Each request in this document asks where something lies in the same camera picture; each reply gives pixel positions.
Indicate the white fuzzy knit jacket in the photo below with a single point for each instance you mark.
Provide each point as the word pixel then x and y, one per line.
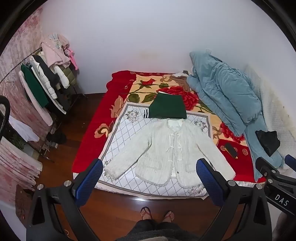
pixel 161 148

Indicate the black cloth bundle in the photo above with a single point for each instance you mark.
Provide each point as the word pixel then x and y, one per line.
pixel 268 140

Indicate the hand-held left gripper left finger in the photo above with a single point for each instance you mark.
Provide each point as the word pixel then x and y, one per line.
pixel 89 183

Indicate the hanging black garment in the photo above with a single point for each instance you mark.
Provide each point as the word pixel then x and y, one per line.
pixel 49 70

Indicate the folded green garment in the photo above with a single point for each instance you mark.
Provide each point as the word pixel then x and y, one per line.
pixel 167 107

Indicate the person's grey fleece top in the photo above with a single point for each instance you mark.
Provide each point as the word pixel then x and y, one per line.
pixel 157 235

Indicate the person's right foot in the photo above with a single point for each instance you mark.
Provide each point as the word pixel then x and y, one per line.
pixel 168 215

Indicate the white checked mat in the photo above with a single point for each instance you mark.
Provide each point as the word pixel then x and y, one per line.
pixel 129 129

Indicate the white cloth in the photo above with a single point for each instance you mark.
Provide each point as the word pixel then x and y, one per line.
pixel 23 129

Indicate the person's foot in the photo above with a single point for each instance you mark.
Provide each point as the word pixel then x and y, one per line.
pixel 146 212
pixel 168 215

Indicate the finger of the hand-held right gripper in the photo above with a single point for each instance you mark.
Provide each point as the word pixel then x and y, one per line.
pixel 266 167
pixel 291 159

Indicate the metal clothes rack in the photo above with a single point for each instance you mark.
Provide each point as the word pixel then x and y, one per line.
pixel 67 99

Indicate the hanging olive padded jacket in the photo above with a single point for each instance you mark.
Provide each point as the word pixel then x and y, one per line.
pixel 71 77

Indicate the red floral blanket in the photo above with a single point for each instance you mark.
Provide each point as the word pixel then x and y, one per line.
pixel 129 92

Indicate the brown cloth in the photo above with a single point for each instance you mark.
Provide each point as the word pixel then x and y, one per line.
pixel 179 80

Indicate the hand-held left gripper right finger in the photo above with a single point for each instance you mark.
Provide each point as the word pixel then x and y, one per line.
pixel 209 183

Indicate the person's left foot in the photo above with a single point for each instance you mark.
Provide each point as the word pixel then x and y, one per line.
pixel 146 212

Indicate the small black device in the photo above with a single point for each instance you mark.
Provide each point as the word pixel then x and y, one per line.
pixel 231 150

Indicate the pink fluffy jacket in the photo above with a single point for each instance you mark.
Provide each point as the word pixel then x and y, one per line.
pixel 56 52

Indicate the blue quilt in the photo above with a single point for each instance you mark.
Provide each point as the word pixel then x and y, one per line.
pixel 222 92

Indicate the hanging white padded jacket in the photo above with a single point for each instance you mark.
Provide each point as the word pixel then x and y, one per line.
pixel 45 78

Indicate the pink floral curtain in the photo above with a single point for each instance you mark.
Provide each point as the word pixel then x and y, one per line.
pixel 20 69
pixel 16 162

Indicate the hanging green garment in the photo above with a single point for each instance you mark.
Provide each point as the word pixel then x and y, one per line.
pixel 34 85

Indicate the person's dark trousers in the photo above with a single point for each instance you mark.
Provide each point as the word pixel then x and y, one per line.
pixel 152 226

